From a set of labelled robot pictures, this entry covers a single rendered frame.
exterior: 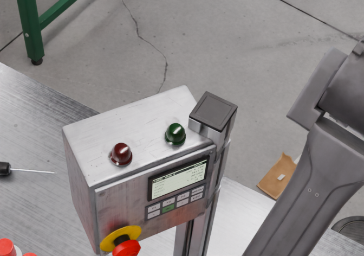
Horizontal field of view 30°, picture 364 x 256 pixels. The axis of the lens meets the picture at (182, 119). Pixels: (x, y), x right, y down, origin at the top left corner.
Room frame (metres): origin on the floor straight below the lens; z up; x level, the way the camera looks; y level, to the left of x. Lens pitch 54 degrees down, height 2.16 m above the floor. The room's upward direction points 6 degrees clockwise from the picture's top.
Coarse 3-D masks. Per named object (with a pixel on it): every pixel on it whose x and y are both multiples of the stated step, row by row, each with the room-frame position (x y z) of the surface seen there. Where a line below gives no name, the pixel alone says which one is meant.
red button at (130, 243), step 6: (126, 234) 0.39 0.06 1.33; (114, 240) 0.38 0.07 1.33; (120, 240) 0.38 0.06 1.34; (126, 240) 0.38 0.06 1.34; (132, 240) 0.38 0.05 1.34; (120, 246) 0.37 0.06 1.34; (126, 246) 0.37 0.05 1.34; (132, 246) 0.37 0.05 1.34; (138, 246) 0.38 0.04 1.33; (114, 252) 0.37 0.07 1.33; (120, 252) 0.37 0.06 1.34; (126, 252) 0.37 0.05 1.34; (132, 252) 0.37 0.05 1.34; (138, 252) 0.37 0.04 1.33
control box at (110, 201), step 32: (160, 96) 0.52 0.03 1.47; (192, 96) 0.53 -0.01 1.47; (64, 128) 0.46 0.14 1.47; (96, 128) 0.46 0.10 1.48; (128, 128) 0.47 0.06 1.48; (160, 128) 0.47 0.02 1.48; (96, 160) 0.42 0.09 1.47; (160, 160) 0.43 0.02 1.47; (192, 160) 0.44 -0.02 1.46; (96, 192) 0.38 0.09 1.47; (128, 192) 0.40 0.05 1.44; (96, 224) 0.38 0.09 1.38; (128, 224) 0.40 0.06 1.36; (160, 224) 0.42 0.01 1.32
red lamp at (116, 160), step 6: (120, 144) 0.43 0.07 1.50; (126, 144) 0.43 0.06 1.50; (114, 150) 0.42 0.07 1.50; (120, 150) 0.42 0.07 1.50; (126, 150) 0.42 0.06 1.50; (114, 156) 0.41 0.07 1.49; (120, 156) 0.41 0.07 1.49; (126, 156) 0.42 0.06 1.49; (132, 156) 0.42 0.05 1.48; (114, 162) 0.41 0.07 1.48; (120, 162) 0.41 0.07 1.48; (126, 162) 0.41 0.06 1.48
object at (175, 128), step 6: (168, 126) 0.46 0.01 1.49; (174, 126) 0.46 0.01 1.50; (180, 126) 0.46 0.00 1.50; (168, 132) 0.45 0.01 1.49; (174, 132) 0.45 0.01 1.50; (180, 132) 0.45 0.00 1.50; (168, 138) 0.45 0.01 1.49; (174, 138) 0.45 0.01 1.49; (180, 138) 0.45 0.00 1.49; (168, 144) 0.45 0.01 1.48; (174, 144) 0.45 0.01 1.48; (180, 144) 0.45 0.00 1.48
